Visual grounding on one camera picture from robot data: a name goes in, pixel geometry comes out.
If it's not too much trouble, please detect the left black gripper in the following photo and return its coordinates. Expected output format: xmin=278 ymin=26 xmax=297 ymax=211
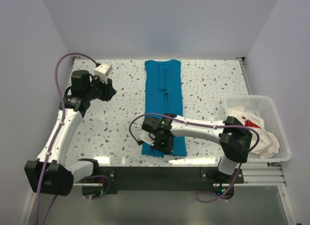
xmin=85 ymin=74 xmax=116 ymax=102

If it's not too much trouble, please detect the blue polo t shirt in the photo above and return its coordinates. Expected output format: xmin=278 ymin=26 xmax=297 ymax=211
xmin=141 ymin=60 xmax=187 ymax=157

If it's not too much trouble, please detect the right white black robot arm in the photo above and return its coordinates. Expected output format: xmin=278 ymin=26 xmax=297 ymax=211
xmin=139 ymin=113 xmax=252 ymax=183

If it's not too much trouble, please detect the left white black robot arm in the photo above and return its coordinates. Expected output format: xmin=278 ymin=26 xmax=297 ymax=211
xmin=24 ymin=69 xmax=116 ymax=196

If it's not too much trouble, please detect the red white garment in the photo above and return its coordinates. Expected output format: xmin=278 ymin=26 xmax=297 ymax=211
xmin=241 ymin=116 xmax=264 ymax=129

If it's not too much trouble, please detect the white t shirt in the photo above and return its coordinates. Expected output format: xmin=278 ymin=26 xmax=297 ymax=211
xmin=227 ymin=105 xmax=280 ymax=159

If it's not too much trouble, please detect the white plastic basket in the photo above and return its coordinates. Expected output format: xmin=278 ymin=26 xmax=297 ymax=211
xmin=223 ymin=95 xmax=292 ymax=163

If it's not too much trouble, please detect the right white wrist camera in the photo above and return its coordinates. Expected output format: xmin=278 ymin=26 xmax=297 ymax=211
xmin=138 ymin=130 xmax=154 ymax=146

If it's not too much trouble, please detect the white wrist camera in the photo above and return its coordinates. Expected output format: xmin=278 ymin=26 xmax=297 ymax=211
xmin=94 ymin=63 xmax=113 ymax=84
xmin=138 ymin=130 xmax=154 ymax=146

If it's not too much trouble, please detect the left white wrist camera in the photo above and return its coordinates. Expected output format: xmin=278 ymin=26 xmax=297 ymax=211
xmin=94 ymin=63 xmax=113 ymax=84

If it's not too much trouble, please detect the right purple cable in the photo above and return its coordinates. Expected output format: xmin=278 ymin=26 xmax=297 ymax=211
xmin=129 ymin=113 xmax=260 ymax=203

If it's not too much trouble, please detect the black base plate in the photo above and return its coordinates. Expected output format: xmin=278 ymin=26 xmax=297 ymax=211
xmin=72 ymin=165 xmax=245 ymax=200

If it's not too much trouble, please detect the aluminium rail frame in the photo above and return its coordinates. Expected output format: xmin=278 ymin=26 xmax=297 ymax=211
xmin=18 ymin=162 xmax=298 ymax=225

